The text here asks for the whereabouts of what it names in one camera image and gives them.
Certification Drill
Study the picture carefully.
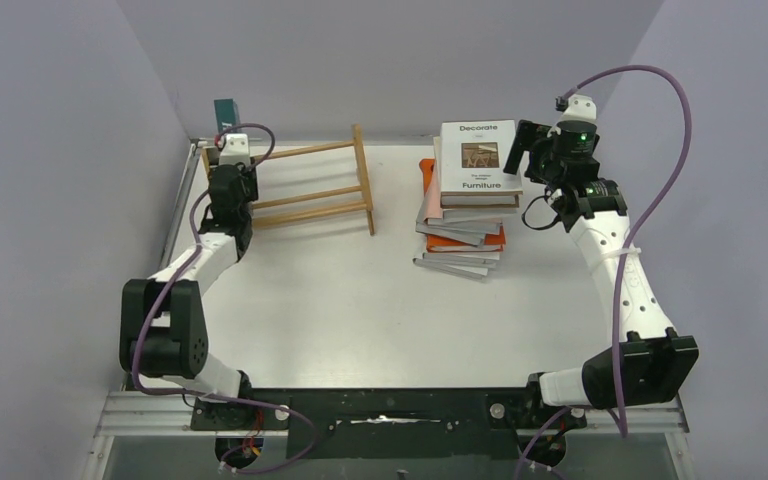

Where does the white Decorate Furniture book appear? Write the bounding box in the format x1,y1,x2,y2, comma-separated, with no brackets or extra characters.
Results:
437,119,522,208

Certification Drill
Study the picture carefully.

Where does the teal Humor book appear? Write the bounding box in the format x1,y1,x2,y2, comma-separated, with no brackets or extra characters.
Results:
213,98,240,132

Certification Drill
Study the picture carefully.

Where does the white Afternoon tea book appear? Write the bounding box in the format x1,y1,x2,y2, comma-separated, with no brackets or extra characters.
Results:
424,136,522,222

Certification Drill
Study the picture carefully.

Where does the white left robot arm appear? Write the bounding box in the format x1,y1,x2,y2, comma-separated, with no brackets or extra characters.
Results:
119,162,257,402

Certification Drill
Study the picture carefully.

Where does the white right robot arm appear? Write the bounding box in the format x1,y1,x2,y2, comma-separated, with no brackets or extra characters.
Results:
503,119,699,427

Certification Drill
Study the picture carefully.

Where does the wooden book rack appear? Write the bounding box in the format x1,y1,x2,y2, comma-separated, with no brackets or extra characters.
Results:
199,123,377,237

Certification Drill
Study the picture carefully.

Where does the orange book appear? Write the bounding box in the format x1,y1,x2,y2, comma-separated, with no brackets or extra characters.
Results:
415,158,507,253

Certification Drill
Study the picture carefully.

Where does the grey book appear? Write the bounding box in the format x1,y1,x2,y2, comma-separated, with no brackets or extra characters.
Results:
416,218,502,246
413,252,501,281

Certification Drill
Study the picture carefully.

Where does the pink book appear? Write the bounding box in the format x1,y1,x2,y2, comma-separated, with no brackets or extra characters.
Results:
417,158,519,226

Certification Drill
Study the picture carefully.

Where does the bottom grey book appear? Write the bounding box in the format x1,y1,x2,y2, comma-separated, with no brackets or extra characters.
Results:
413,252,501,281

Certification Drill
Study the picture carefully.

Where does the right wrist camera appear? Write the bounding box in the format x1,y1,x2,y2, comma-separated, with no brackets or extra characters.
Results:
555,94,597,124

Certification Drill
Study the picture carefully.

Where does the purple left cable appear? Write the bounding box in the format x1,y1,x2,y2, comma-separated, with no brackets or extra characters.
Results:
128,122,322,477

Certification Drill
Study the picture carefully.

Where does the purple cable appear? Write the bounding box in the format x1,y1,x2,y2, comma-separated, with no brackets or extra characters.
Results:
515,64,694,480
128,122,322,477

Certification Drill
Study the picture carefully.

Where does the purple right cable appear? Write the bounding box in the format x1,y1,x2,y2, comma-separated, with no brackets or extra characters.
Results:
515,64,694,480

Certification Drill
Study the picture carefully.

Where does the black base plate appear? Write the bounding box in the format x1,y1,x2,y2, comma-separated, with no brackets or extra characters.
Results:
190,386,587,460

